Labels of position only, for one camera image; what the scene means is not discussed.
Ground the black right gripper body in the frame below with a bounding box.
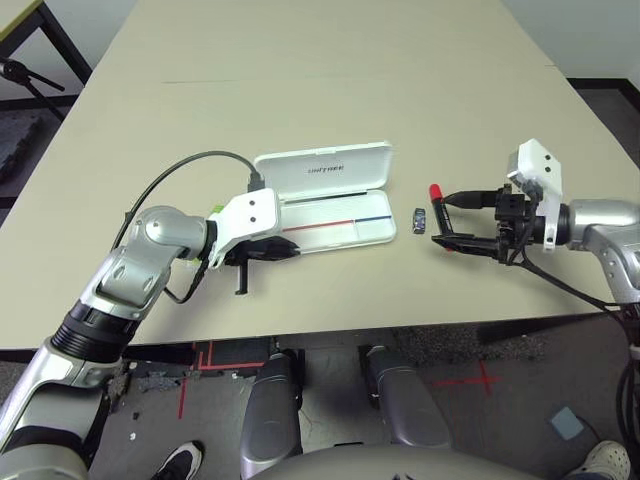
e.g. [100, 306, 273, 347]
[492, 188, 546, 267]

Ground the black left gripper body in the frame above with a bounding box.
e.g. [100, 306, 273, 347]
[224, 239, 274, 296]

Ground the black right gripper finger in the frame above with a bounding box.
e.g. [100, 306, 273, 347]
[442, 189, 500, 211]
[430, 232, 502, 257]

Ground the black marker with red cap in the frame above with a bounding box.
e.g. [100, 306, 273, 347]
[428, 183, 457, 251]

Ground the green rectangular eraser block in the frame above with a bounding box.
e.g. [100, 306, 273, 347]
[184, 202, 226, 271]

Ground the white plastic pencil case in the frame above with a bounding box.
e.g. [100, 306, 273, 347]
[252, 141, 399, 257]

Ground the grey robot right leg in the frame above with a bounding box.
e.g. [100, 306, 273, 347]
[357, 344, 452, 450]

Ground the grey blue square pad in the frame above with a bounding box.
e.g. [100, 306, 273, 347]
[549, 405, 587, 442]

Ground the black and white sneaker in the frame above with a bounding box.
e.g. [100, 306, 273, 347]
[148, 439, 207, 480]

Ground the grey robot torso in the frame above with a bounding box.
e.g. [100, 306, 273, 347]
[249, 444, 547, 480]

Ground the white perforated shoe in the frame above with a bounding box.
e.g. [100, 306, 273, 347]
[567, 439, 632, 480]

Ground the dark foam floor mat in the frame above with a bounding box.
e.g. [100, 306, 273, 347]
[0, 107, 52, 177]

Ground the side table with black legs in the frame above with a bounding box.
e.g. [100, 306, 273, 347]
[0, 0, 94, 89]

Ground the black tripod stand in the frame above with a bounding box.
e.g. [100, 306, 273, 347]
[0, 57, 67, 122]

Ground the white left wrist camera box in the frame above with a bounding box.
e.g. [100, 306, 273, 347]
[206, 188, 282, 270]

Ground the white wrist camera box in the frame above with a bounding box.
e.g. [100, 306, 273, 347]
[206, 188, 282, 270]
[505, 138, 564, 251]

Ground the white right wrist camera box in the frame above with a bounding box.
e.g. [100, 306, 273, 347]
[505, 138, 564, 251]

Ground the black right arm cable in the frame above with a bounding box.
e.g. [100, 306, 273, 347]
[504, 248, 640, 441]

